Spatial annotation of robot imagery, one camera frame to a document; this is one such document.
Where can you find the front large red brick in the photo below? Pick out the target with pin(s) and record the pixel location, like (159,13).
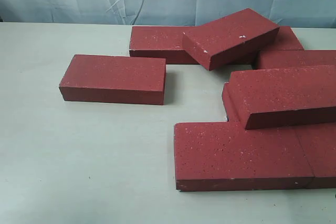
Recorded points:
(223,156)

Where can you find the middle row red brick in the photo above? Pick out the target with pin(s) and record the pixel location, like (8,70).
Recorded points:
(230,109)

